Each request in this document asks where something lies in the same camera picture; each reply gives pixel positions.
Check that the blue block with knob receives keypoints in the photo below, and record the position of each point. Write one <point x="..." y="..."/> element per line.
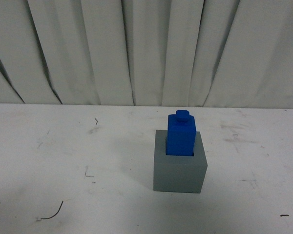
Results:
<point x="181" y="134"/>

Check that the gray square base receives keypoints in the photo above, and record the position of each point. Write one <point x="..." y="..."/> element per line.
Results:
<point x="181" y="174"/>

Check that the white pleated curtain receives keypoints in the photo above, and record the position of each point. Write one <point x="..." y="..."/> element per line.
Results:
<point x="189" y="53"/>

